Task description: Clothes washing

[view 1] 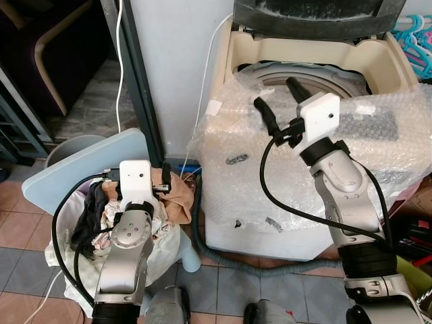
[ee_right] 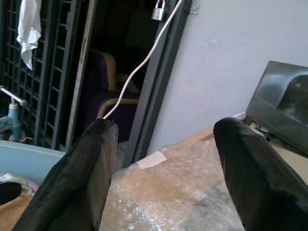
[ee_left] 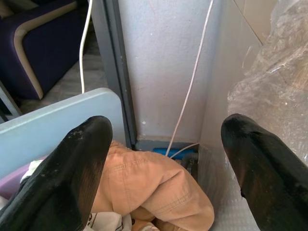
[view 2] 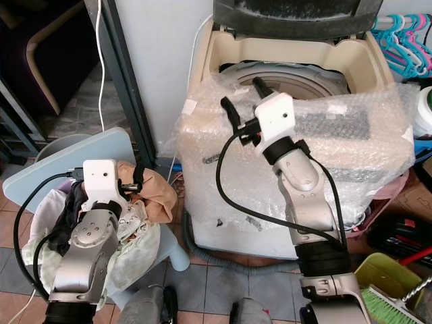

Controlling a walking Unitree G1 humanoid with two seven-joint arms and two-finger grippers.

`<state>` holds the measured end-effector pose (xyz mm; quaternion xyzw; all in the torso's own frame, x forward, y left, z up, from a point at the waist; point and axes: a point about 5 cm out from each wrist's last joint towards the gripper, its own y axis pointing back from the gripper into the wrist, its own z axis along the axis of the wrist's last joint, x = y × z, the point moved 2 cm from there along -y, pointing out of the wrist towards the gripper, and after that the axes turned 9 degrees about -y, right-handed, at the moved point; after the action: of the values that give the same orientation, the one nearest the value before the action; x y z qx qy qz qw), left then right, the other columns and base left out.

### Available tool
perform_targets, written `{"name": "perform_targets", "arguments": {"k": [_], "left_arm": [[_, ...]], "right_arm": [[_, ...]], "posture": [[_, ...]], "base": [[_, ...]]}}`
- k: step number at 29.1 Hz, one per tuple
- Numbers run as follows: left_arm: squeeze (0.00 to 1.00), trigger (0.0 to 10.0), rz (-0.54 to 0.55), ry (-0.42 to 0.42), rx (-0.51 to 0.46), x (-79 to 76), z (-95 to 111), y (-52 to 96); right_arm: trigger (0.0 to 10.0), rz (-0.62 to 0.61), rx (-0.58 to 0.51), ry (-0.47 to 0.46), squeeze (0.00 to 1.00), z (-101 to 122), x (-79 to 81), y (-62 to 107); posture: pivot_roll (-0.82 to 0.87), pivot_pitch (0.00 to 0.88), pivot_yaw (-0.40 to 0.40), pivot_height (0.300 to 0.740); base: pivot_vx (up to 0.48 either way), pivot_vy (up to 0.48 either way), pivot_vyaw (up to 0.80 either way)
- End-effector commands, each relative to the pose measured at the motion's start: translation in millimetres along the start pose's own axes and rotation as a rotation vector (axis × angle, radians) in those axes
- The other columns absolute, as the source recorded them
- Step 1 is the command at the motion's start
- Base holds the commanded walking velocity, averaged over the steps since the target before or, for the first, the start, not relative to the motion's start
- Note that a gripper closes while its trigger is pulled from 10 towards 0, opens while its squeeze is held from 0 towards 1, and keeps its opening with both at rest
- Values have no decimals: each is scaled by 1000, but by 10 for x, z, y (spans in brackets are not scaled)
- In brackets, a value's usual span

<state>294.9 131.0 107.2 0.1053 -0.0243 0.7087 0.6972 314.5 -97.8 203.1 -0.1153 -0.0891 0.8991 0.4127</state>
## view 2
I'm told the green bristle brush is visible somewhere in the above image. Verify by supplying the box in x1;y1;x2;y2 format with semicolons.
360;283;418;324

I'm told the green plastic dustpan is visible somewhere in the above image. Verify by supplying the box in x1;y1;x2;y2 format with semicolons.
354;252;427;301

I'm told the grey corrugated drain hose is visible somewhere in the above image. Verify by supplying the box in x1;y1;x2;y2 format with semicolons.
180;202;308;272

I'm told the light blue plastic stool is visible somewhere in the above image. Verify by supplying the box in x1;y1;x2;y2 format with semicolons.
3;127;191;273

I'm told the white washer power cable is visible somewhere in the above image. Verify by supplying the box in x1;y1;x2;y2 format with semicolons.
166;13;215;178

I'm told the dark washer control panel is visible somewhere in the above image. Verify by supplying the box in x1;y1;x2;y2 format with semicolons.
296;108;373;142

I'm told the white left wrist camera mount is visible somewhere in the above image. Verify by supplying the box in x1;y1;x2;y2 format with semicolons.
83;159;130;207

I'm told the tan garment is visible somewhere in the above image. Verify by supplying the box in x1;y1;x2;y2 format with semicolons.
118;161;177;223

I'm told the clear bubble wrap sheet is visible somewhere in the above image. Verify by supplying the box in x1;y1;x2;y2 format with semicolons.
171;70;417;235

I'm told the red tool handle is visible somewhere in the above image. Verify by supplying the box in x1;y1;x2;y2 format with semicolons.
397;246;432;268

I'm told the dark grey door post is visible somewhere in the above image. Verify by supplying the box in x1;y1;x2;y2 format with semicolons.
84;0;155;166

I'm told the dark chair with wooden frame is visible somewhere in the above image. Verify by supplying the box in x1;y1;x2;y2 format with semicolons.
0;0;101;115

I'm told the grey right robot leg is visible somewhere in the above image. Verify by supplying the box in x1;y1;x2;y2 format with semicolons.
228;299;279;324

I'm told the grey washer drum rim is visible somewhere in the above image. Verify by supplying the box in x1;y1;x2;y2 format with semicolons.
218;61;350;102

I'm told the pink plastic basin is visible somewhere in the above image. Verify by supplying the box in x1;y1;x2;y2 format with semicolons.
358;169;421;234

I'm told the grey left robot leg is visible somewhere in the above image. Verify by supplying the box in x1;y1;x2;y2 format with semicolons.
120;286;170;324

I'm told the dark grey washer lid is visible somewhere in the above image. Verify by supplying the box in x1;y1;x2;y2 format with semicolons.
212;0;387;42

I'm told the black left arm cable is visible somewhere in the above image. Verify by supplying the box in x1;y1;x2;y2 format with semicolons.
12;171;87;303

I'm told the teal plastic clothes hanger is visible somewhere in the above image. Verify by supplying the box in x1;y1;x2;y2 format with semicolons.
371;13;421;79

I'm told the white floral cloth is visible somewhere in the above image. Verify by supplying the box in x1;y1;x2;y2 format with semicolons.
22;188;163;298

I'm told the grey plastic bucket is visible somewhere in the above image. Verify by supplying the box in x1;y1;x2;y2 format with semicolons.
34;133;92;163

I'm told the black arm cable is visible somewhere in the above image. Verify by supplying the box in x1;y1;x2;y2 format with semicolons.
12;171;87;303
215;132;352;248

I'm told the white tape label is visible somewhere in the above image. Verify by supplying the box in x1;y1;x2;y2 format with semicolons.
182;99;200;115

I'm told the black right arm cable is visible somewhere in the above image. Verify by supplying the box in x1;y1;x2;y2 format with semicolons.
215;132;352;248

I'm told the black garment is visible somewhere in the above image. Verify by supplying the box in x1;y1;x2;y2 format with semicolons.
49;181;90;265

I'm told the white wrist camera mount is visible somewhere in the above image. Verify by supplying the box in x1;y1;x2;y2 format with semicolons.
254;92;297;144
83;159;130;207

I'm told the grey metal rack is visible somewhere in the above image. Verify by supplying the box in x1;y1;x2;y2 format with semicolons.
0;81;45;163

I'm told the black plastic crate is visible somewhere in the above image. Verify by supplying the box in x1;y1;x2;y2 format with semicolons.
367;212;432;263

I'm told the grey robot leg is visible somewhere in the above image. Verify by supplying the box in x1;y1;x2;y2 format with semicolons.
120;286;170;324
228;299;279;324

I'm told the beige top-load washing machine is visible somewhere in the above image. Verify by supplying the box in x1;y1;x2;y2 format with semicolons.
184;24;416;262

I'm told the thin white wall cable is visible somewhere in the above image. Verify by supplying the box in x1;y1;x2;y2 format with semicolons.
96;0;107;134

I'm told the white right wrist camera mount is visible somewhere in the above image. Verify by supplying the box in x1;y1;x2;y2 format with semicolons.
254;92;297;144

